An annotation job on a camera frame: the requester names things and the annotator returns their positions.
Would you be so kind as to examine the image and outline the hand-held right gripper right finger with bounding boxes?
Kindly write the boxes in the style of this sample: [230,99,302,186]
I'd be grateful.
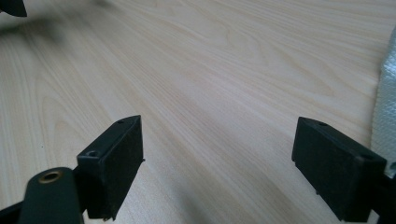
[291,116,388,223]

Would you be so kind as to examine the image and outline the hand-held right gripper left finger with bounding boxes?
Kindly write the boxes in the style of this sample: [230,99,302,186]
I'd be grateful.
[77,114,145,221]

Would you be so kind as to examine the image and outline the light blue textured cloth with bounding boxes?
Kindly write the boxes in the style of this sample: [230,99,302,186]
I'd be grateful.
[370,26,396,179]

